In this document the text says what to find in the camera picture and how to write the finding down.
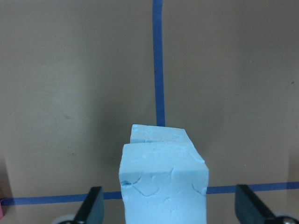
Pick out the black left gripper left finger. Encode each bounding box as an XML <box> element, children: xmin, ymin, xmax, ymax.
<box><xmin>73</xmin><ymin>187</ymin><xmax>104</xmax><ymax>224</ymax></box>

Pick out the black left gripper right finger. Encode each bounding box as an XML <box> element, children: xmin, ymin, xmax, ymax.
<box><xmin>235</xmin><ymin>184</ymin><xmax>277</xmax><ymax>224</ymax></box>

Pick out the light blue foam block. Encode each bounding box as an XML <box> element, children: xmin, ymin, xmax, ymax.
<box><xmin>119</xmin><ymin>142</ymin><xmax>209</xmax><ymax>224</ymax></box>
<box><xmin>130</xmin><ymin>124</ymin><xmax>193</xmax><ymax>146</ymax></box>

